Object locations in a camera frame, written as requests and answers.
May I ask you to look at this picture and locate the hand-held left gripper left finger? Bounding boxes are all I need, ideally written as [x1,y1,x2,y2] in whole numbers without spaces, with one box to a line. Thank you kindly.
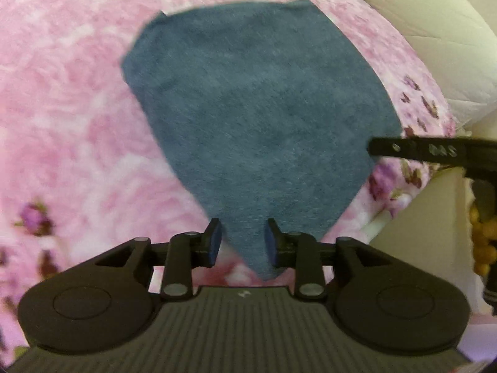
[93,218,223,301]

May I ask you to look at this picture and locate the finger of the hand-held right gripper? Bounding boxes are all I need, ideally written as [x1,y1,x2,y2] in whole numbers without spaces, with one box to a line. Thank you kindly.
[367,135,468,164]

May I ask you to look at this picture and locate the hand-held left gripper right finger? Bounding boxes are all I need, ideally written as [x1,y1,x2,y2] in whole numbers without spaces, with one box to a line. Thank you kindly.
[264,218,391,301]

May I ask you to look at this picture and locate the blue denim jeans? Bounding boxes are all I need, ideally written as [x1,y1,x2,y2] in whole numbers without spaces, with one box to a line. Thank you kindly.
[121,0,404,281]

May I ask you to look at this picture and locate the yellow dotted cloth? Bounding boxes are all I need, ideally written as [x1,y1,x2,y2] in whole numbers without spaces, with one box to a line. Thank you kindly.
[469,179,497,278]

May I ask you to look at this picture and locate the white pillow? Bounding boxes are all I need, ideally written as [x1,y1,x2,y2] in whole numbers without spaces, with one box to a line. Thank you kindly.
[325,0,497,126]

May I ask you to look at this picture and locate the pink floral blanket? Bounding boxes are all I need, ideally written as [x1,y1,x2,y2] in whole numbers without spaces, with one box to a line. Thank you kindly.
[0,0,459,360]

